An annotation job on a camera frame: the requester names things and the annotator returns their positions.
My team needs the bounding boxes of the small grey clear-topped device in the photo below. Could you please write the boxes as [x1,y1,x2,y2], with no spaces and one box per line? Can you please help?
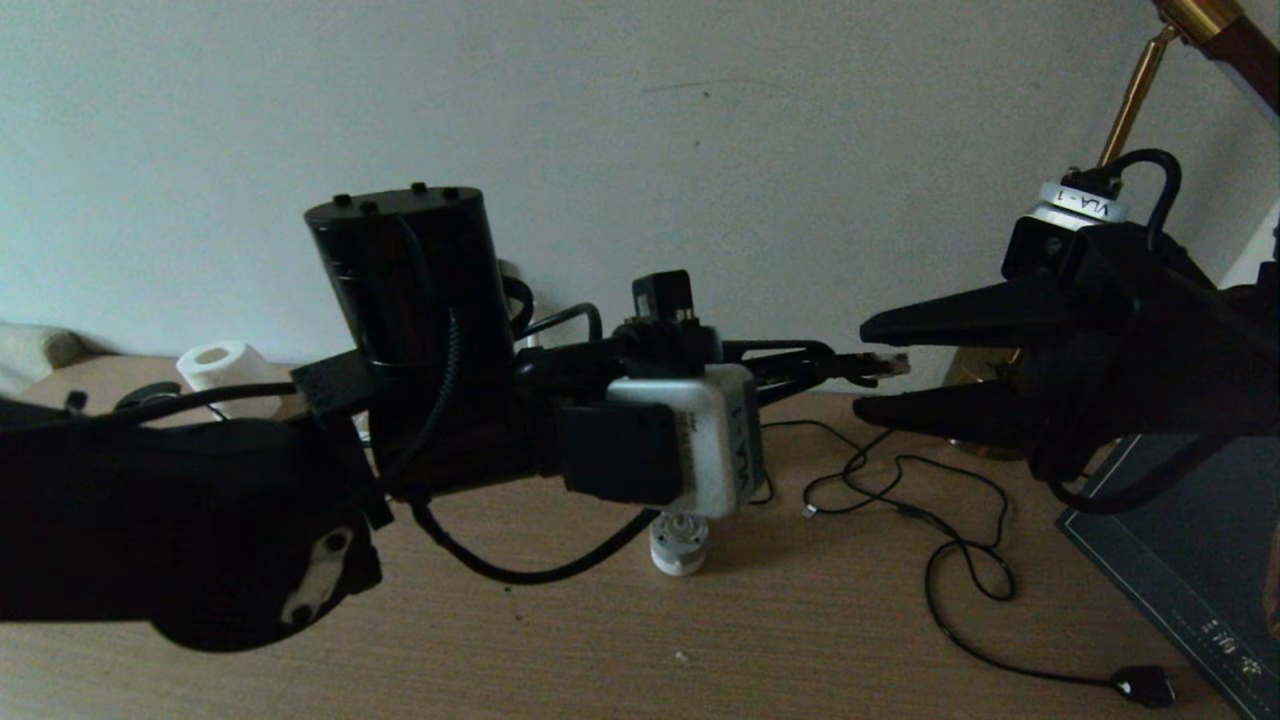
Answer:
[650,512,711,577]

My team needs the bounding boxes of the dark framed board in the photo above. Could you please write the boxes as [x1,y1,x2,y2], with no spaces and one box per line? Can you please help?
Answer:
[1057,435,1280,720]

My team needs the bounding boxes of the brass desk lamp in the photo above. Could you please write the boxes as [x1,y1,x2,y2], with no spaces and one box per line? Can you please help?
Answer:
[945,0,1280,461]

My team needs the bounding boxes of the white toilet paper roll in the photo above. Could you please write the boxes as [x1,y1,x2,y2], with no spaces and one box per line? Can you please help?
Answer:
[177,340,281,421]

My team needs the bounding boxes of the beige cushion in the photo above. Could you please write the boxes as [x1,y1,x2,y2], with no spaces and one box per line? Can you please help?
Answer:
[0,322,86,396]

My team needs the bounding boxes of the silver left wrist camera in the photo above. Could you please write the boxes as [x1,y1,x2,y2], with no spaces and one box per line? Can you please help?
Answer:
[605,365,766,519]

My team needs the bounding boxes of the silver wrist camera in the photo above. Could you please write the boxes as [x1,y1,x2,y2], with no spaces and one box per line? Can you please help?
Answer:
[605,365,766,519]
[1003,180,1131,281]

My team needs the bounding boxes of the black cable with silver connector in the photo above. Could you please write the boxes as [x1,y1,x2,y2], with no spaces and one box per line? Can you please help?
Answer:
[801,425,936,521]

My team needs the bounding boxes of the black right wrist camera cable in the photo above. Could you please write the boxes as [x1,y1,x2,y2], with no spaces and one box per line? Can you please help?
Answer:
[1048,148,1241,516]

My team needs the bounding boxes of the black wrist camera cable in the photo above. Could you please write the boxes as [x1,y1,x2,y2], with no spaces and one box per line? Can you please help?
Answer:
[1048,148,1241,516]
[410,275,661,586]

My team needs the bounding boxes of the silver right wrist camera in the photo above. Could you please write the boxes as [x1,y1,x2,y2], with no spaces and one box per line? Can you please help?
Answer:
[1003,180,1131,281]

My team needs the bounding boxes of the black left wrist camera cable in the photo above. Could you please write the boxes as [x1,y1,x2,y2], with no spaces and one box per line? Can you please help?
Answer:
[410,275,661,586]

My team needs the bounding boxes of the black lamp cord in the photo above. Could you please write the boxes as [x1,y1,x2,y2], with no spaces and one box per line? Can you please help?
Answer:
[760,421,1176,709]

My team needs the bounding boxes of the black round stand base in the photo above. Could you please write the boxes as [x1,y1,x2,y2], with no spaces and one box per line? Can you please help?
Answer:
[115,382,183,413]

